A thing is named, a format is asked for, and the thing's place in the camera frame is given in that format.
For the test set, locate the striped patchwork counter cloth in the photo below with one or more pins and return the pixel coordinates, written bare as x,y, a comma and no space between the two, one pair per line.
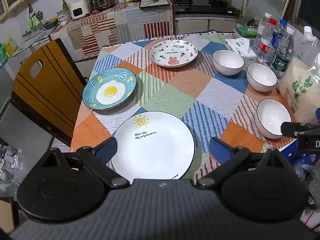
120,27

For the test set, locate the green plastic basket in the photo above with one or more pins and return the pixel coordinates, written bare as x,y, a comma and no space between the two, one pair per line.
246,31

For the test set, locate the white tissue pack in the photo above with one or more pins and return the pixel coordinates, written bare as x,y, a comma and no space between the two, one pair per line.
240,47

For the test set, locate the dark cutting board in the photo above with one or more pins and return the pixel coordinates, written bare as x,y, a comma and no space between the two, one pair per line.
161,2

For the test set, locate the green cloth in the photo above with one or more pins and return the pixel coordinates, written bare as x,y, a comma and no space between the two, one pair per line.
33,22

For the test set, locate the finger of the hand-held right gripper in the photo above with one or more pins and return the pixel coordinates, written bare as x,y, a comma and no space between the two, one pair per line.
290,129

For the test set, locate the white plate with sun print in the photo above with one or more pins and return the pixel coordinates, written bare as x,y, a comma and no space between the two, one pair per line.
150,155

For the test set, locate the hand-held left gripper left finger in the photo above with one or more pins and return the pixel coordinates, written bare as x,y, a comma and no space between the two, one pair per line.
108,150

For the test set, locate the blue plastic bag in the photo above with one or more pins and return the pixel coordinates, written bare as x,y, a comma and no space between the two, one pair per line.
307,160

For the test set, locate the red label water bottle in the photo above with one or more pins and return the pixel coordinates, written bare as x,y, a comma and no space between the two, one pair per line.
264,42

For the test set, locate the white base cabinet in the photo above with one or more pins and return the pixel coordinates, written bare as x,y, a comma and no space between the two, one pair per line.
200,25

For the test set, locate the white rice cooker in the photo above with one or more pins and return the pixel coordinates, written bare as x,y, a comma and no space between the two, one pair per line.
80,10

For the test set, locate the stack of bowls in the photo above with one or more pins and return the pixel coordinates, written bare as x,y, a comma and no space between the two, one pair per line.
63,15

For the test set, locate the clear spouted pouch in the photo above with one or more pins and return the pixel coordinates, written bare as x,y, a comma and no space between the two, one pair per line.
308,42

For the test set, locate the black gas stove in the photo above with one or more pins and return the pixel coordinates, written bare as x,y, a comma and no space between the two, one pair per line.
200,6

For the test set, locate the blue dish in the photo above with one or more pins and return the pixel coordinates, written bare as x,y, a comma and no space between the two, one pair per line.
51,25

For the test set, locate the blue label water bottle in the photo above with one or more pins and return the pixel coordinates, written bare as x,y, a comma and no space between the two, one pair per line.
277,38

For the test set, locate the patchwork tablecloth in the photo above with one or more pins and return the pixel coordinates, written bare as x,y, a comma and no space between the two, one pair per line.
175,87

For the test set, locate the clear bag of rice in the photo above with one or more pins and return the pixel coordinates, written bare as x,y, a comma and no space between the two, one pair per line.
300,76

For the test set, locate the blue plate with egg print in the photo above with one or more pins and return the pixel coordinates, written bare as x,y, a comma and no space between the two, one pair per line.
110,90

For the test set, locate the green label water bottle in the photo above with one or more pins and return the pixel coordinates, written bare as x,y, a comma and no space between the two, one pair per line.
282,60

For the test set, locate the wooden chair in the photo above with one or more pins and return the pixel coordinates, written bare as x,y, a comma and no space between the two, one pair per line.
50,92

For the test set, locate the metal faucet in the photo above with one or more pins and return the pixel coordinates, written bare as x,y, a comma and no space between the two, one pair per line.
26,33

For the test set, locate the white bowl with dark rim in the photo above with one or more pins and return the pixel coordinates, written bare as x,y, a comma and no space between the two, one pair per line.
227,60
261,75
272,116

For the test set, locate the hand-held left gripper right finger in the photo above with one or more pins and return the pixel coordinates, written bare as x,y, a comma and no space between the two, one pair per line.
220,151

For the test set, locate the kitchen knife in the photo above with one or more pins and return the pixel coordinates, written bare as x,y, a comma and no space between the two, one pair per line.
150,2

